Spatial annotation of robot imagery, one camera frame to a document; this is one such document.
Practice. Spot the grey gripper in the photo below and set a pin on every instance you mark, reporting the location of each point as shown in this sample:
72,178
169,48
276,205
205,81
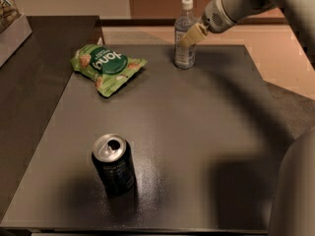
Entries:
213,18

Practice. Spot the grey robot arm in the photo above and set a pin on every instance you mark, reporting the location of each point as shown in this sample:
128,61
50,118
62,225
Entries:
293,209

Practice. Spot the white snack box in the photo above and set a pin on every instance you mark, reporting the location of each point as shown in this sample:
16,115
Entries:
14,29

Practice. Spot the green chip bag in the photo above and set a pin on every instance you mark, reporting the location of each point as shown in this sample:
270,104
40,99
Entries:
108,69

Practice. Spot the dark side counter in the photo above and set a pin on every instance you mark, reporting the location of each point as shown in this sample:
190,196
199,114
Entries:
31,84

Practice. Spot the black pepsi can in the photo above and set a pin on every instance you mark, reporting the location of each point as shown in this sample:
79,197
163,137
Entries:
112,159

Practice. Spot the clear blue plastic bottle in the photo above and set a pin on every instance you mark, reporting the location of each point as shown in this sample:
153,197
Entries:
184,52

